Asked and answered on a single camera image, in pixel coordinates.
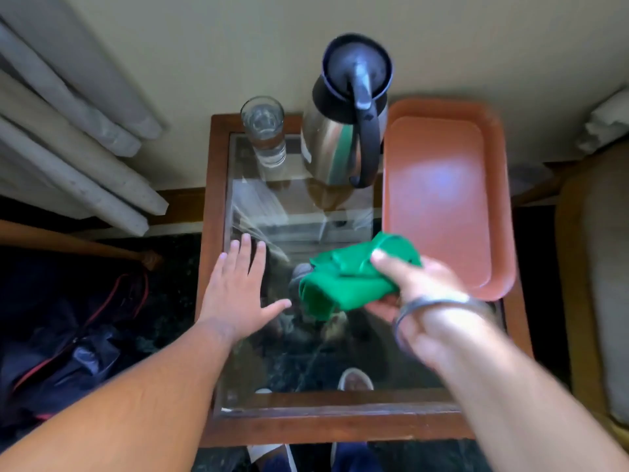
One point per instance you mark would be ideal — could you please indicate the person's left thumb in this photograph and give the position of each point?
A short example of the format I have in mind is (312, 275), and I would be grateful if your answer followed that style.
(275, 308)

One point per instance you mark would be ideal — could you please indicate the person's left forearm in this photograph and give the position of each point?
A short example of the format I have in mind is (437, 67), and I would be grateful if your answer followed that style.
(127, 407)

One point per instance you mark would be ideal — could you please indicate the person's right hand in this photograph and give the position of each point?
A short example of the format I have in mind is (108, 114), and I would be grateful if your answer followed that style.
(427, 285)

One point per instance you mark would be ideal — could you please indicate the green cloth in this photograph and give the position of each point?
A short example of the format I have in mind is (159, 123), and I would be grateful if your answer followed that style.
(344, 280)

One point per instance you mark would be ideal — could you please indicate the wooden glass-top side table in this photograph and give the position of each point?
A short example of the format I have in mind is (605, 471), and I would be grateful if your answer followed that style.
(212, 216)

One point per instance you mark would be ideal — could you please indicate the person's left hand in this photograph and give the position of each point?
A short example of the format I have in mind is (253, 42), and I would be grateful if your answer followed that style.
(231, 299)

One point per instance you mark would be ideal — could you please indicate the steel jug with black lid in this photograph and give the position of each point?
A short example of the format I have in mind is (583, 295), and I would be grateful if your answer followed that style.
(334, 142)

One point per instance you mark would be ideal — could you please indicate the person's left little finger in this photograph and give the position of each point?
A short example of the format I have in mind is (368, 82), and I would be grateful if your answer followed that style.
(219, 270)

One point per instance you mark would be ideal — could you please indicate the person's left middle finger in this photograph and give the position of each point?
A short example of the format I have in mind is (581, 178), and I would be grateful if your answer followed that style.
(244, 255)

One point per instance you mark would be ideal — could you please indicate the dark bag with red trim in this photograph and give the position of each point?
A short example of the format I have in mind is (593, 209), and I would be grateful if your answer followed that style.
(64, 339)

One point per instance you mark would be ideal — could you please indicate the orange plastic tray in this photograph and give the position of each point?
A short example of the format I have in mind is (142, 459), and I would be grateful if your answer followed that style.
(442, 191)

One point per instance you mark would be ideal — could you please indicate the wooden chair armrest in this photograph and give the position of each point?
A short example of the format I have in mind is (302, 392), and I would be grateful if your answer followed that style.
(73, 244)

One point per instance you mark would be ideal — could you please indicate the blue trouser leg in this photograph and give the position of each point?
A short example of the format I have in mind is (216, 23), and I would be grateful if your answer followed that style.
(356, 459)

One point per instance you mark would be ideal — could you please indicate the white folded cloth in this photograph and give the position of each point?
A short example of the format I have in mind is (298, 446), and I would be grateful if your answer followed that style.
(607, 125)

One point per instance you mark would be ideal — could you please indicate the glass of water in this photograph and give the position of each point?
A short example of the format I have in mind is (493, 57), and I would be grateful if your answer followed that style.
(265, 130)

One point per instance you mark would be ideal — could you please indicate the person's right forearm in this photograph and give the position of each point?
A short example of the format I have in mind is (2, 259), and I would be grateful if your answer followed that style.
(516, 398)

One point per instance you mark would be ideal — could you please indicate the grey curtain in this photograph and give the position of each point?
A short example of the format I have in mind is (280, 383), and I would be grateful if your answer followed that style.
(64, 142)

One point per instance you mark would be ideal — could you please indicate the beige wooden armchair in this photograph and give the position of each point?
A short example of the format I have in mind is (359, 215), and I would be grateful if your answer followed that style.
(589, 270)

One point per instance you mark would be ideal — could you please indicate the person's right thumb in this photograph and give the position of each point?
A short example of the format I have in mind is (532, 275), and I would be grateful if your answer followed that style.
(390, 270)

